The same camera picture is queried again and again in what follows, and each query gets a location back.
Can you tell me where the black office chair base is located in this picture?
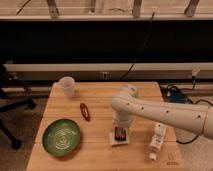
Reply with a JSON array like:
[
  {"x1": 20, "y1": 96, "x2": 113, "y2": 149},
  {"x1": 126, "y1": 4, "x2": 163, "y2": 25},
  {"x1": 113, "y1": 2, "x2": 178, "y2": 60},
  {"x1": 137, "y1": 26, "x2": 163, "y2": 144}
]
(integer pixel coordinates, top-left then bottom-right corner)
[{"x1": 0, "y1": 64, "x2": 38, "y2": 150}]

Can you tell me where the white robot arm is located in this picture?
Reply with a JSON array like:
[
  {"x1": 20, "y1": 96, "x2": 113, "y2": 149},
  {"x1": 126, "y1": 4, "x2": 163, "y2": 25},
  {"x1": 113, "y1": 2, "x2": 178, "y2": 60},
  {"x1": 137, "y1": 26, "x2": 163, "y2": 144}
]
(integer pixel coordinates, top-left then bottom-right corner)
[{"x1": 111, "y1": 85, "x2": 213, "y2": 139}]

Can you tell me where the blue power box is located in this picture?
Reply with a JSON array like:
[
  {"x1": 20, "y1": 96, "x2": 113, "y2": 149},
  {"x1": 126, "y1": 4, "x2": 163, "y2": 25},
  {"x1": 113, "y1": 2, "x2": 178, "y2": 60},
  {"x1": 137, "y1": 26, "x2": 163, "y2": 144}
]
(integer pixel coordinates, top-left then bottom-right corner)
[{"x1": 169, "y1": 91, "x2": 186, "y2": 103}]

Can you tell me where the white tube with cap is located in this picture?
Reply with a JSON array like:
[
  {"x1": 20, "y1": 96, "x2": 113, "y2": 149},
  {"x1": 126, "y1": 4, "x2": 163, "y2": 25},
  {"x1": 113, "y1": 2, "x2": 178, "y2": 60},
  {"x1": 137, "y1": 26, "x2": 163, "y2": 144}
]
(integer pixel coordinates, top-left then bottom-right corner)
[{"x1": 149, "y1": 122, "x2": 167, "y2": 161}]

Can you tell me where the red oval ring tool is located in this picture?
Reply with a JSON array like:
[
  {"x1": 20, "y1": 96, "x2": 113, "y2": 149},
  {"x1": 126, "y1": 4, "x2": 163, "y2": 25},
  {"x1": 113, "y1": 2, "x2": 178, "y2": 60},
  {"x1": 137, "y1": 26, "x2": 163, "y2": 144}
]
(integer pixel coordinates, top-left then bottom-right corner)
[{"x1": 80, "y1": 103, "x2": 90, "y2": 122}]

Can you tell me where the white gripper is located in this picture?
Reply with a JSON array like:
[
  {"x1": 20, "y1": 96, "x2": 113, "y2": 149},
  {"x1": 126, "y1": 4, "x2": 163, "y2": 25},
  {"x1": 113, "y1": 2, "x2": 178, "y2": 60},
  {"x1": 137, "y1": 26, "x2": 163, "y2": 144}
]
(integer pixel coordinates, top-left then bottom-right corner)
[{"x1": 114, "y1": 112, "x2": 133, "y2": 133}]

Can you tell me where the black hanging cable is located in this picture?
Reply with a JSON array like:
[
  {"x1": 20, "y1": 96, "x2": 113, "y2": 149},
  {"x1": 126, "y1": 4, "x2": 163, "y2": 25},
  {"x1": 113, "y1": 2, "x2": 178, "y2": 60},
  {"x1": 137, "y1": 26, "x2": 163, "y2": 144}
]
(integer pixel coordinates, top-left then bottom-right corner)
[{"x1": 119, "y1": 11, "x2": 156, "y2": 82}]

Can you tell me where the clear plastic measuring cup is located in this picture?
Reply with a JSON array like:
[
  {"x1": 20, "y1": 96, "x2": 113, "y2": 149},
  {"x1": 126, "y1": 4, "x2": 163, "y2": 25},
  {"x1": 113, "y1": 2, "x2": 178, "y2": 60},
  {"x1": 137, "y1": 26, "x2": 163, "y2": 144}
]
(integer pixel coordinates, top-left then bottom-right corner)
[{"x1": 58, "y1": 76, "x2": 75, "y2": 97}]

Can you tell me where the green round plate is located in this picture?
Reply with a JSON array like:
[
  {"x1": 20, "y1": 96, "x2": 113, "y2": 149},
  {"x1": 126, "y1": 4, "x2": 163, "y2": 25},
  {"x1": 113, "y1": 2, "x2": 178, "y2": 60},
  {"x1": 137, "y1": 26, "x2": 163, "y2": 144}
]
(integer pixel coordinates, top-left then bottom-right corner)
[{"x1": 42, "y1": 119, "x2": 81, "y2": 157}]

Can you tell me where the red black eraser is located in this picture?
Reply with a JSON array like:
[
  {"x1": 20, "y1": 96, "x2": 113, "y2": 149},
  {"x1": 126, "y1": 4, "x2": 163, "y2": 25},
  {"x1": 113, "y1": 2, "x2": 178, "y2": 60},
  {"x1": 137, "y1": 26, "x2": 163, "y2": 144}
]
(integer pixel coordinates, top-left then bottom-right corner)
[{"x1": 115, "y1": 126, "x2": 126, "y2": 141}]

